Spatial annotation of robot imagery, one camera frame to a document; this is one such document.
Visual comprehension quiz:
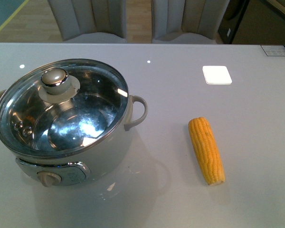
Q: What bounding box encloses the yellow corn cob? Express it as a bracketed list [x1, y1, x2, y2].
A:
[188, 117, 226, 185]

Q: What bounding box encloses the glass pot lid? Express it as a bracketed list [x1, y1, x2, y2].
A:
[0, 59, 129, 158]

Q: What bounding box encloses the white electric cooking pot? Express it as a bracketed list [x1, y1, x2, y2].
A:
[0, 58, 149, 188]

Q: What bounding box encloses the right beige upholstered chair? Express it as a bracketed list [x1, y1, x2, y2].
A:
[151, 0, 229, 44]

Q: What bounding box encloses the beige upholstered chair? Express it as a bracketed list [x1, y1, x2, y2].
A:
[151, 0, 229, 44]
[48, 0, 127, 44]

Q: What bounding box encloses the left beige upholstered chair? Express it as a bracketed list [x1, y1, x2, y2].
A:
[48, 0, 127, 44]

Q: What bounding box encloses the blue label sticker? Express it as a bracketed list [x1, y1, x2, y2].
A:
[261, 45, 285, 57]

